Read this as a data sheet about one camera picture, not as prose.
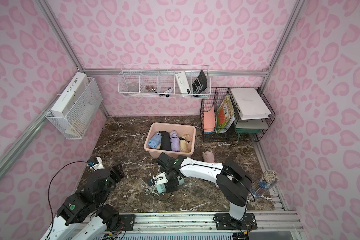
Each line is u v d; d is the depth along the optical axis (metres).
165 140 0.95
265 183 0.69
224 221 0.73
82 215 0.46
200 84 0.92
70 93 0.70
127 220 0.74
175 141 0.93
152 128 0.95
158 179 0.69
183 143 0.98
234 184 0.45
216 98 1.01
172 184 0.72
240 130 0.97
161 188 0.82
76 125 0.77
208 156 0.92
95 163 0.60
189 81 0.93
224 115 1.03
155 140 0.90
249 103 0.95
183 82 0.92
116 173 0.65
